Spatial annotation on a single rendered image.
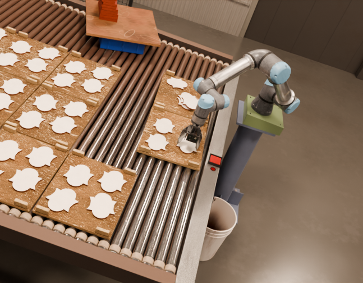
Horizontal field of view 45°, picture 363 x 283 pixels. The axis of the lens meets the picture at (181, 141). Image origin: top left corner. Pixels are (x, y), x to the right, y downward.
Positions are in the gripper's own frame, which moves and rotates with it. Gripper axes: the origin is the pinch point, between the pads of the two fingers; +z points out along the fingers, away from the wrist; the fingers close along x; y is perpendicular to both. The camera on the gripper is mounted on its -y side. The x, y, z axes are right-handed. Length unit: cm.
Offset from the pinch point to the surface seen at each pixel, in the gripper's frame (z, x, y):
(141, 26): -6, -53, -99
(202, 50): 4, -5, -114
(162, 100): 2.1, -21.0, -35.0
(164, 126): 0.5, -15.1, -9.2
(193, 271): 1, 15, 77
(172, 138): 1.1, -8.9, -1.8
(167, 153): 0.8, -9.4, 10.8
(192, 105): -1.0, -2.7, -35.9
